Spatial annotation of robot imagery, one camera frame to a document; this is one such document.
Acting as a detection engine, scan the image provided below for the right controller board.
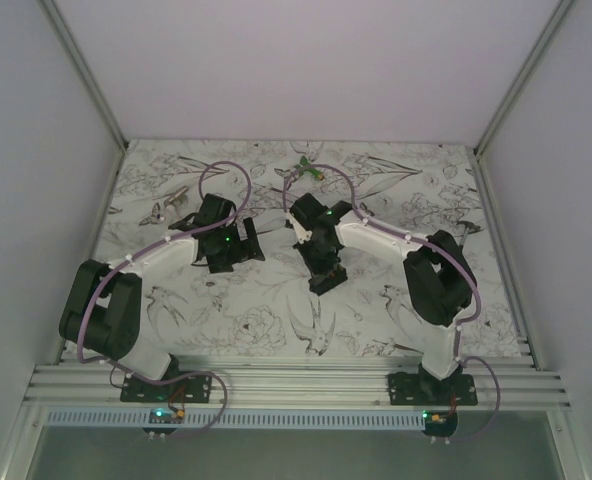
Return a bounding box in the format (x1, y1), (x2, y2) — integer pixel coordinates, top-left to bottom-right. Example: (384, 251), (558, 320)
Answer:
(422, 411), (458, 444)

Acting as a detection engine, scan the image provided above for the right frame post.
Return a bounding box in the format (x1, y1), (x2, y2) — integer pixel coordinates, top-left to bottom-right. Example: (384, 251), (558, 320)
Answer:
(473, 0), (577, 154)

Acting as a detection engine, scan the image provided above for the left frame post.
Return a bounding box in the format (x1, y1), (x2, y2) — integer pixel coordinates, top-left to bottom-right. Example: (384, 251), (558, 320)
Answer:
(40, 0), (130, 151)

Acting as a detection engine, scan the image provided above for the controller board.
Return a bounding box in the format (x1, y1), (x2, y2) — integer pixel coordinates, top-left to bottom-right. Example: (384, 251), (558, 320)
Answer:
(422, 411), (458, 444)
(143, 407), (185, 441)

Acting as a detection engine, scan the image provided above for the silver white small tool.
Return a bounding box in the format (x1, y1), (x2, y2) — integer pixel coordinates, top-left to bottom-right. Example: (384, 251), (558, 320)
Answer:
(150, 186), (188, 225)

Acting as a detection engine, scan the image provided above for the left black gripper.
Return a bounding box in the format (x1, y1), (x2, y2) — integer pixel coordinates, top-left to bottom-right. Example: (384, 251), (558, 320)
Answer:
(208, 218), (264, 274)

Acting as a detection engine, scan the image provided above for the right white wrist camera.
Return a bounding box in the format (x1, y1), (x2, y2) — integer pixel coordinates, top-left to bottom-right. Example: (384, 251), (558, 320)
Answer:
(285, 212), (312, 244)

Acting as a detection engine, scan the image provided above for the floral patterned mat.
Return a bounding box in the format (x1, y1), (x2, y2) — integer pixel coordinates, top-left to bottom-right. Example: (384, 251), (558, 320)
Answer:
(95, 139), (520, 357)

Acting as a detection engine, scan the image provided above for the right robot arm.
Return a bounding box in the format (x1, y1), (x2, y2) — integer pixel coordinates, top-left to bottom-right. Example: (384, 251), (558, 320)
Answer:
(284, 194), (481, 405)

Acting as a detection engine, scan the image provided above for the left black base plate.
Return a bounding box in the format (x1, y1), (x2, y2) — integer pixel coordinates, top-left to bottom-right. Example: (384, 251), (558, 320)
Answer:
(120, 376), (212, 404)

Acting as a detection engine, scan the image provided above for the black fuse box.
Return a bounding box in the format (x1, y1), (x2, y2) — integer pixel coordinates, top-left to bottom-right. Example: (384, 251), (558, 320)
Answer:
(309, 266), (348, 296)

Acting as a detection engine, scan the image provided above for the left controller board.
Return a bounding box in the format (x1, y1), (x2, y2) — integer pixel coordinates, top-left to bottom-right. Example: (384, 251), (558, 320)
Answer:
(143, 407), (185, 441)

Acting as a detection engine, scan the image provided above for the frame post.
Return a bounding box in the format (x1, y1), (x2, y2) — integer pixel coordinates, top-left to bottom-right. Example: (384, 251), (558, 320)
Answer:
(473, 0), (577, 154)
(40, 0), (130, 151)

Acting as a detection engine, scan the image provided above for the aluminium rail frame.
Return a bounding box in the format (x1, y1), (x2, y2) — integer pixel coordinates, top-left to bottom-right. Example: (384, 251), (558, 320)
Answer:
(24, 355), (571, 411)

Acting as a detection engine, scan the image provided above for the white slotted cable duct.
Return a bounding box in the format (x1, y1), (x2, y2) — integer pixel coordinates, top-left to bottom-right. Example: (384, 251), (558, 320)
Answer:
(45, 408), (424, 431)

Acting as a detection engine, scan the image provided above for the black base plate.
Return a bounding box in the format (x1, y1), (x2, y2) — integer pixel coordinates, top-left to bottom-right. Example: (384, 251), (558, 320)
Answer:
(120, 376), (212, 404)
(387, 372), (478, 407)

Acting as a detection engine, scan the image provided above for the green toy tool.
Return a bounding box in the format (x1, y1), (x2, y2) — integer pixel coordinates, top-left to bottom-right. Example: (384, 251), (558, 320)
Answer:
(296, 156), (325, 181)

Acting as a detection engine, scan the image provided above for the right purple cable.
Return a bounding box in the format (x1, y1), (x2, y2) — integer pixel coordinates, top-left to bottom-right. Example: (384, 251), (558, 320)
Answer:
(280, 162), (481, 364)

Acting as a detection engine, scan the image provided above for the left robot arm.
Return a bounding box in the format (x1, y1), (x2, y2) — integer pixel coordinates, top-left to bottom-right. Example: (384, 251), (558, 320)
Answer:
(59, 194), (265, 402)

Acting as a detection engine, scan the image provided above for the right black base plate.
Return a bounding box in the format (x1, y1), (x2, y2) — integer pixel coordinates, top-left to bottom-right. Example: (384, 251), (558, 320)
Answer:
(387, 372), (478, 407)

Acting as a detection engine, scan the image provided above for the small hammer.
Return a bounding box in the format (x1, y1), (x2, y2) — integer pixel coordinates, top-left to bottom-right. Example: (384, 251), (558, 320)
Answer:
(457, 220), (482, 249)

